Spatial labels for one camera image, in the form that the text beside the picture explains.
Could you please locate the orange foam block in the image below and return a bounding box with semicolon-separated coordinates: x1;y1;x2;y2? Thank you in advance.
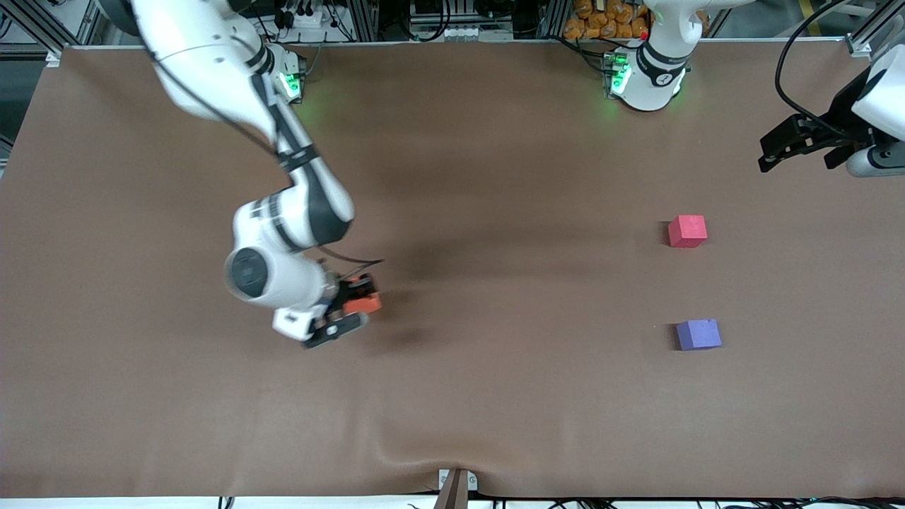
343;291;383;316

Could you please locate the red foam block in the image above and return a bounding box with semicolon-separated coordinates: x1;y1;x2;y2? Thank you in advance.
667;214;708;249

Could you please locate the brown table cloth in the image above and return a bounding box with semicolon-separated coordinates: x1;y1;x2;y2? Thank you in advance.
0;41;905;499

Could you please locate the bag of orange items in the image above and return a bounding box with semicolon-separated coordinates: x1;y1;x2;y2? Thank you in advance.
564;0;650;41

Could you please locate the purple foam block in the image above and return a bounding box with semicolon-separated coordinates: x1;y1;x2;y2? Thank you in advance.
675;318;723;352

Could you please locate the white power strip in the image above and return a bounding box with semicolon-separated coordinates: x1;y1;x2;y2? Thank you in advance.
279;6;327;30

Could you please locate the white terminal block row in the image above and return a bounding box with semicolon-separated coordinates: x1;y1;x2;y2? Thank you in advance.
442;25;515;42

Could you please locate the aluminium frame strut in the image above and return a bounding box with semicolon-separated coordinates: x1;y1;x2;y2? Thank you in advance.
845;0;905;57
6;0;71;69

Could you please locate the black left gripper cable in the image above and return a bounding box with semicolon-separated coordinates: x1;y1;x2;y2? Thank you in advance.
775;0;853;136

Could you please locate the grey metal bracket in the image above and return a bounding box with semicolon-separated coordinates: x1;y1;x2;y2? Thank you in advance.
438;469;479;493

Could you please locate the brown post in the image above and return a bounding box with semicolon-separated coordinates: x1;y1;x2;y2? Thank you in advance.
433;470;470;509

